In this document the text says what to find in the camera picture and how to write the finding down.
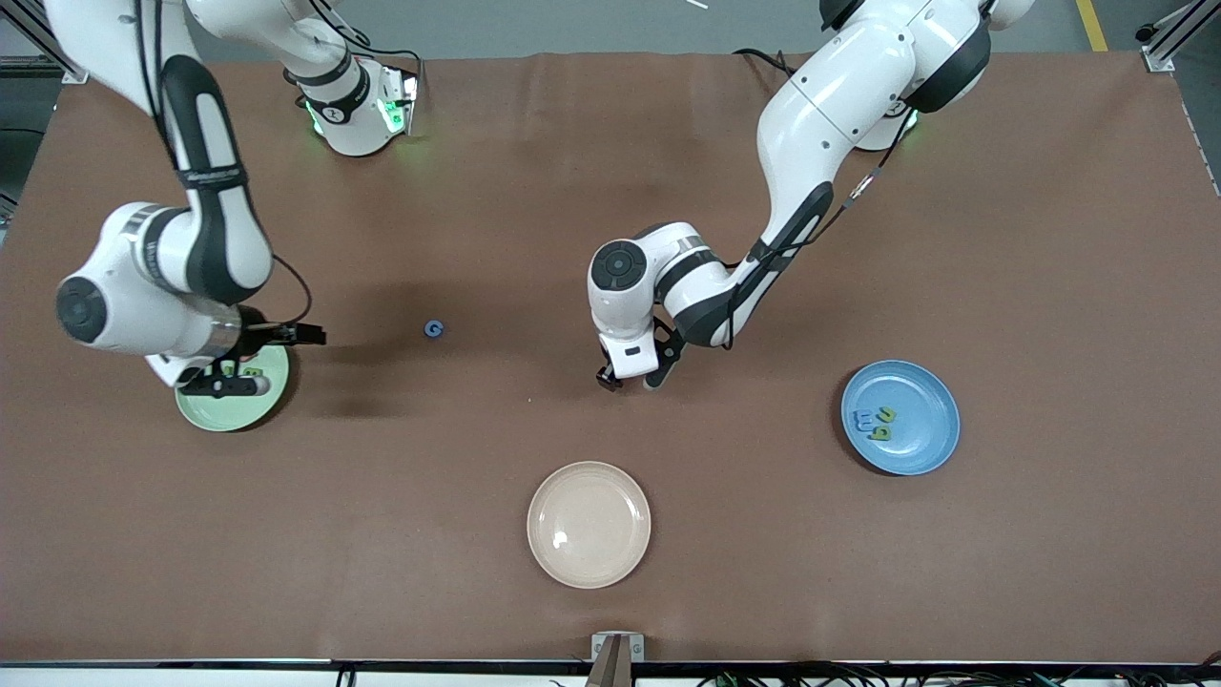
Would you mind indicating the blue plate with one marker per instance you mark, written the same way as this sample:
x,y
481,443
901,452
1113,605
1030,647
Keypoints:
x,y
920,429

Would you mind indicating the blue foam letter E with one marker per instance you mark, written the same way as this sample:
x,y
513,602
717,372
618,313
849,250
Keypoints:
x,y
864,421

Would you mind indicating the brown table cover sheet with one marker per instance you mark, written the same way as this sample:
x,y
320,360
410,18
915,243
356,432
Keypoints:
x,y
496,239

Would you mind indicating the beige plate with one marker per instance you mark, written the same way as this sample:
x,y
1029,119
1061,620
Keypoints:
x,y
589,525

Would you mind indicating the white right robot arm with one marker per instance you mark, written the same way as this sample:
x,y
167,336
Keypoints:
x,y
215,239

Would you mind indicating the light green plate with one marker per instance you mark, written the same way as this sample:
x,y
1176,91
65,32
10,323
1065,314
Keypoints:
x,y
229,412

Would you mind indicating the aluminium frame profile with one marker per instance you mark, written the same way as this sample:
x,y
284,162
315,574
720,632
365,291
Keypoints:
x,y
52,43
1159,48

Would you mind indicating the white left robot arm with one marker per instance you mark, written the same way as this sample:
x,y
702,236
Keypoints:
x,y
839,105

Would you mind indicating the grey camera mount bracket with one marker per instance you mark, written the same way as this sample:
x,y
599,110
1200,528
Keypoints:
x,y
617,658

